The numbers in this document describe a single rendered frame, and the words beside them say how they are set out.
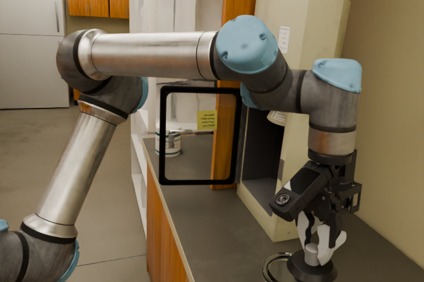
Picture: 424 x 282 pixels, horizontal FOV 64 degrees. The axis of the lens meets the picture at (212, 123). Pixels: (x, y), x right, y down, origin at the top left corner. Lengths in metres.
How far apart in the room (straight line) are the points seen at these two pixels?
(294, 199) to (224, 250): 0.60
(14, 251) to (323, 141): 0.59
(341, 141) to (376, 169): 0.82
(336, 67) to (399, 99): 0.77
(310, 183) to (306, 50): 0.48
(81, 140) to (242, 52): 0.45
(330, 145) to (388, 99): 0.78
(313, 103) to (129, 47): 0.31
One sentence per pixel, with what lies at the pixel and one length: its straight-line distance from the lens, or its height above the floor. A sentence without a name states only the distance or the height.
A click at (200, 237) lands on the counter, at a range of 1.18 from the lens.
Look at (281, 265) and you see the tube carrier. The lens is 0.80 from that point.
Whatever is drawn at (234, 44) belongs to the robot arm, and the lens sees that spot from 0.46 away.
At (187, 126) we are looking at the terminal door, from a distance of 1.26.
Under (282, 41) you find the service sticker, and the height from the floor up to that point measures 1.58.
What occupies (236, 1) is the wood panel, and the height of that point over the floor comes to 1.69.
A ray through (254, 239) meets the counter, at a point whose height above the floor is 0.94.
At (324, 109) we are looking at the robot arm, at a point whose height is 1.52.
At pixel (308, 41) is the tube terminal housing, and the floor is 1.59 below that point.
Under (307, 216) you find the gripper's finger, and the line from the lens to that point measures 0.66.
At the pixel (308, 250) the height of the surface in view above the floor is 1.25.
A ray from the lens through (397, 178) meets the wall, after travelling 1.33.
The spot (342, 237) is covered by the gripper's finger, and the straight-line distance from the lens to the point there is 0.68.
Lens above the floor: 1.65
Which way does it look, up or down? 18 degrees down
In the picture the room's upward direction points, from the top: 4 degrees clockwise
